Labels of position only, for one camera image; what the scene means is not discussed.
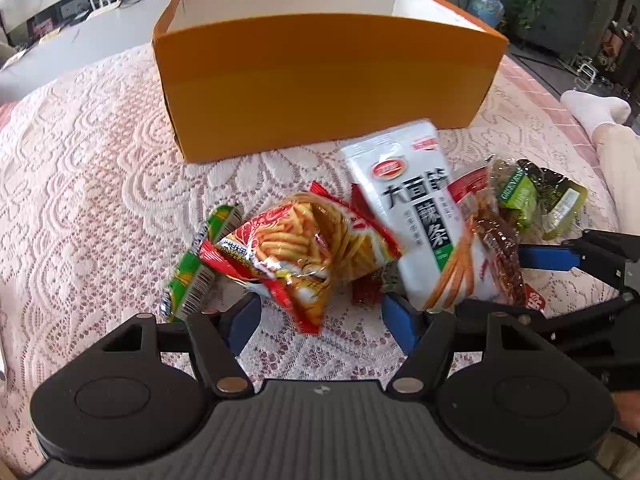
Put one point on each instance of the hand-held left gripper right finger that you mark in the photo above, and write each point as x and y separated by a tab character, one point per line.
400	321

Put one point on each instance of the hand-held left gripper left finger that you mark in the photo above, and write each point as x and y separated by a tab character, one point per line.
245	321

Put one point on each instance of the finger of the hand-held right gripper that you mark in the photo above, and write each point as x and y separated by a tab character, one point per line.
575	317
547	257

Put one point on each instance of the clear brown stick snack packet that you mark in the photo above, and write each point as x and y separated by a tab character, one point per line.
497	247

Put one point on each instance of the olive green snack packet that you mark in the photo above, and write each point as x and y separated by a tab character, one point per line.
565	205

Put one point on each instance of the light green snack packet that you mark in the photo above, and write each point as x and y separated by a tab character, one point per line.
517	200

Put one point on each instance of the green yellow snack packet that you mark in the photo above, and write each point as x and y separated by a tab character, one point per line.
187	280

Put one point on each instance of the red yellow stick snack packet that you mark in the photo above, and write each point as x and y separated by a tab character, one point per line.
300	250

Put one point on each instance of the white snack packet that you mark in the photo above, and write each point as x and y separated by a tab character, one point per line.
400	195

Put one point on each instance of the orange cardboard box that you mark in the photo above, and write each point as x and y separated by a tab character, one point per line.
320	85

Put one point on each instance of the person's leg in cream trousers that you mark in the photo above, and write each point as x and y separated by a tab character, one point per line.
620	170

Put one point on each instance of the pink checked cloth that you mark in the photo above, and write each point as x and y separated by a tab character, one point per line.
540	105

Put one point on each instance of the person's foot in white sock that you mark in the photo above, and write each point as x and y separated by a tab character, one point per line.
595	107

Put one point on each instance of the white lace cloth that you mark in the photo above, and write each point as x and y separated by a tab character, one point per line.
100	185

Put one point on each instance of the dark grey cabinet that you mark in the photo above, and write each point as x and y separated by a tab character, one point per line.
570	15

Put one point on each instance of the blue water jug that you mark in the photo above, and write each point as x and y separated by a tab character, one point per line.
485	7

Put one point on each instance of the grey table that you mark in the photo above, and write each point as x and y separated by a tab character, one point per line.
60	55

